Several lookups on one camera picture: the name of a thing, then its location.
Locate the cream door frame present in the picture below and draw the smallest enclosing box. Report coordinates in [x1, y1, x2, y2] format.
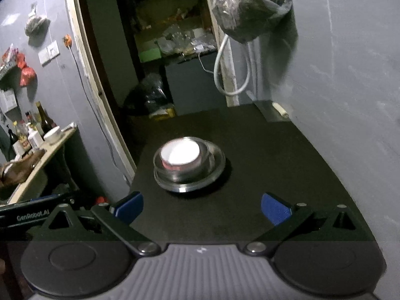
[62, 0, 137, 176]

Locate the small hanging wall bag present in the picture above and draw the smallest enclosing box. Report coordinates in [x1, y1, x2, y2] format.
[25, 3, 51, 37]

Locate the white wall switch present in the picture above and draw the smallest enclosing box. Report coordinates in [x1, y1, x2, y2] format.
[38, 40, 61, 66]

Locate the dark grey cabinet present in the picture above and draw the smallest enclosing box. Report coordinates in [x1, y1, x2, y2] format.
[164, 51, 227, 117]

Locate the brown bundle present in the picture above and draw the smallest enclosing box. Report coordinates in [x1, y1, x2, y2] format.
[0, 148, 46, 189]

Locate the white packet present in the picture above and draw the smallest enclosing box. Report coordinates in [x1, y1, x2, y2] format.
[0, 89, 18, 112]

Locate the steel bowl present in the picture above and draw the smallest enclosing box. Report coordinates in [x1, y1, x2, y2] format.
[154, 138, 217, 184]

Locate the green box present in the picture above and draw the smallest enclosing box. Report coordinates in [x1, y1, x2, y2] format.
[139, 48, 163, 63]

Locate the black plastic bag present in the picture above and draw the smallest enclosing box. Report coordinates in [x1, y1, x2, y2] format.
[125, 73, 174, 118]

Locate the cluster of condiment bottles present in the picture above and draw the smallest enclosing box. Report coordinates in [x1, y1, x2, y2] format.
[6, 101, 57, 157]

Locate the beige kitchen counter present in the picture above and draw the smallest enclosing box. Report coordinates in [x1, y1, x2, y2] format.
[0, 126, 78, 204]

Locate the cleaver with white handle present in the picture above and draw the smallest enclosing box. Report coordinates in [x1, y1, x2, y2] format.
[253, 98, 291, 123]

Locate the cluttered wooden shelf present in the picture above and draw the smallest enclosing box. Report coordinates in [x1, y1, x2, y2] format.
[114, 0, 217, 61]

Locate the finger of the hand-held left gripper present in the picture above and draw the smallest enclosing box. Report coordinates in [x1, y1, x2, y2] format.
[28, 193, 77, 209]

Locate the white bowl red print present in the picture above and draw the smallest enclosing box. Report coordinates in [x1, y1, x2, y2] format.
[160, 137, 201, 167]

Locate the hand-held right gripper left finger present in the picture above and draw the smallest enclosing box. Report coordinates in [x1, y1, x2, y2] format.
[37, 191, 161, 257]

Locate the hanging clear plastic bag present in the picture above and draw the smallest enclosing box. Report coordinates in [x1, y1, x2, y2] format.
[212, 0, 293, 45]

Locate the white hose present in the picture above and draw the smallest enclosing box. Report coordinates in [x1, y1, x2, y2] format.
[214, 34, 252, 97]

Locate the wall shelf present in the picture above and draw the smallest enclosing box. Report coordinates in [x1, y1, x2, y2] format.
[0, 47, 19, 81]

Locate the small white counter bowl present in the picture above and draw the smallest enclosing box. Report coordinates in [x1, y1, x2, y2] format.
[43, 126, 62, 145]

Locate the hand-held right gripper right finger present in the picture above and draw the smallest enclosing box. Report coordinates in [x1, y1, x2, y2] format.
[244, 193, 367, 257]

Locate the yellow package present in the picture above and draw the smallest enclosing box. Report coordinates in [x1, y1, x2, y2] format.
[149, 107, 176, 121]

